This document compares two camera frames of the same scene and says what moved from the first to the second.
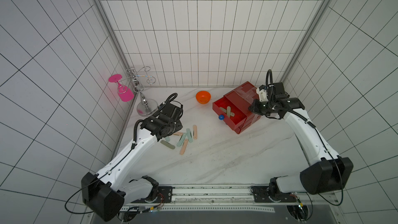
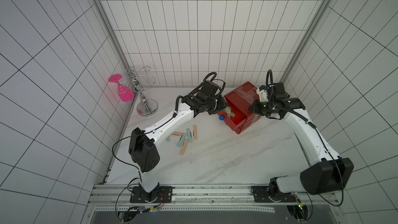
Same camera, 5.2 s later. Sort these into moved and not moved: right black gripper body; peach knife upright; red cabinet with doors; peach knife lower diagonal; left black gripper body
Moved: left black gripper body
Not moved: peach knife lower diagonal; right black gripper body; red cabinet with doors; peach knife upright
